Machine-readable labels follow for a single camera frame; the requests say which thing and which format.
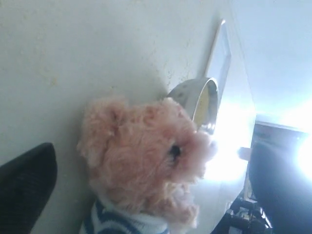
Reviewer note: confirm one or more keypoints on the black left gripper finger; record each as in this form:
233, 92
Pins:
26, 184

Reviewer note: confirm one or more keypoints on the tan teddy bear striped shirt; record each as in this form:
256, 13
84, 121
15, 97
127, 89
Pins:
141, 160

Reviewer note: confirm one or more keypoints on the steel bowl of yellow grain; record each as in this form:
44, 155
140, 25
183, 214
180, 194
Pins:
199, 97

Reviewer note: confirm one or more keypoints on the white rectangular plastic tray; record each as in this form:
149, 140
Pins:
219, 59

